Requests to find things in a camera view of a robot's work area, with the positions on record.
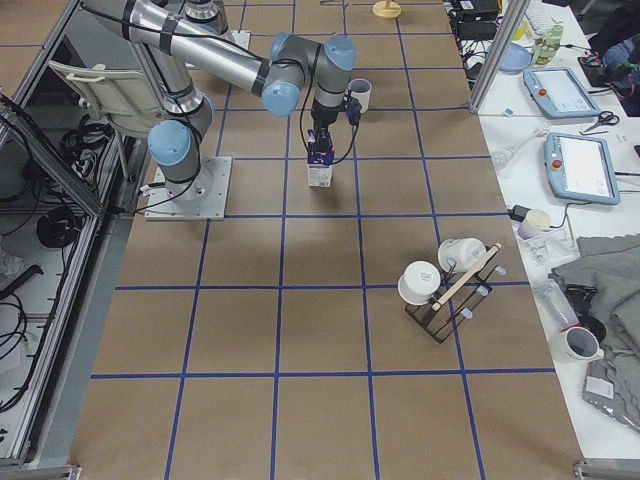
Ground upper teach pendant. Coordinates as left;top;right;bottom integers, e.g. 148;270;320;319
522;68;601;119

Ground white plastic chair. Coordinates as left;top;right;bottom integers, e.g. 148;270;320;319
49;60;165;138

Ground lower teach pendant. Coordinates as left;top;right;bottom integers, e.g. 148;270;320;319
543;133;620;205

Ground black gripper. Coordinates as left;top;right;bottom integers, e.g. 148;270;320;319
307;102;361;163

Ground wooden rack handle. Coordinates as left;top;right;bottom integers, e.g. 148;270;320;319
431;243;502;312

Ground black scissors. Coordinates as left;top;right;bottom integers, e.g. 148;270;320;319
581;110;620;135

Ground blue white milk carton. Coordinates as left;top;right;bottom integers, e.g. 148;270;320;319
305;128;335;190

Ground blue bowl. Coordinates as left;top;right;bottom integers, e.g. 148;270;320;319
499;42;532;74

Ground green glass jar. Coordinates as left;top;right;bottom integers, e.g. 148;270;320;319
532;24;564;66

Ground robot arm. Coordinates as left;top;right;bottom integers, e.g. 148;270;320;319
183;0;229;35
82;1;361;171

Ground aluminium frame post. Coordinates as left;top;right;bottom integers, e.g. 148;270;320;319
468;0;530;114

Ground grey cloth pile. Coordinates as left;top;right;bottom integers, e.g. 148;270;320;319
550;235;639;431

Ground lavender cup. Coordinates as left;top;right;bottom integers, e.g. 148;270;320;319
517;209;551;240

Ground white mug red rim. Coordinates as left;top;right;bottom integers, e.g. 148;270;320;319
549;326;604;363

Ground black power adapter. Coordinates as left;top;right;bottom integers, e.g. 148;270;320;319
507;205;530;223

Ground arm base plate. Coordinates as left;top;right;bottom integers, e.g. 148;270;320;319
221;30;251;50
144;156;232;221

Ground teach pendant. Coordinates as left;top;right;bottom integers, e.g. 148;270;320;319
543;133;620;205
522;68;601;119

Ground clear plastic bag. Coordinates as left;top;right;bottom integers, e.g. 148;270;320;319
533;280;579;331

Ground black wire mug rack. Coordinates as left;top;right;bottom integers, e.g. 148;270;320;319
404;253;506;344

